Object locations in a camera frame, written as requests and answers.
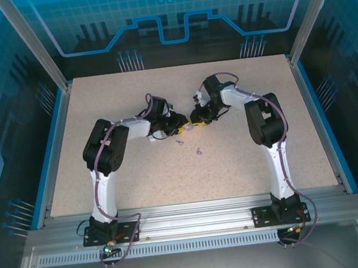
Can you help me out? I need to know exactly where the connector with green light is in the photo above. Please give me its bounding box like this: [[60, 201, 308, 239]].
[[101, 242, 120, 256], [285, 222, 307, 236]]

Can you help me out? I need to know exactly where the aluminium frame post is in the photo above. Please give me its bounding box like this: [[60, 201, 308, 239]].
[[0, 0, 74, 98], [282, 0, 355, 66]]

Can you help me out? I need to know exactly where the aluminium table side rail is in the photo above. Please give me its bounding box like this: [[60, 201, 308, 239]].
[[287, 52, 358, 200], [20, 83, 88, 230]]

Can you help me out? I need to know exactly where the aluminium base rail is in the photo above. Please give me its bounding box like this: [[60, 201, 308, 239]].
[[23, 181, 358, 257]]

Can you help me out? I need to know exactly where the slotted grey cable duct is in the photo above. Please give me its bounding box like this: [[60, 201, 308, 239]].
[[37, 228, 287, 268]]

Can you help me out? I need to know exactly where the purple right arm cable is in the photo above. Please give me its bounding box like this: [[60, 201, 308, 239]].
[[202, 62, 322, 256]]

